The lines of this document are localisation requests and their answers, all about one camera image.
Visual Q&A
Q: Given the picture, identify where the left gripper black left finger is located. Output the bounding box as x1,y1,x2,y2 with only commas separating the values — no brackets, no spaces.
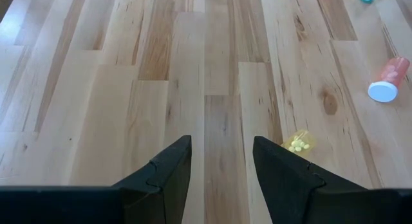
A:
111,135,193,224

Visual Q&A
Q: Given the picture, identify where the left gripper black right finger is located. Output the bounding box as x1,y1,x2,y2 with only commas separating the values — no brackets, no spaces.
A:
252,136,387,224

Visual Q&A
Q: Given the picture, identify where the yellow pill bottle white cap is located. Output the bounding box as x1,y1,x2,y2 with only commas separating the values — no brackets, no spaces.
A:
281,129,316,156

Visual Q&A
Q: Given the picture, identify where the pink pill bottle white cap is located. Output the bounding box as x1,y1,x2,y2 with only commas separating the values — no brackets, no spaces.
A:
367,55,411,104

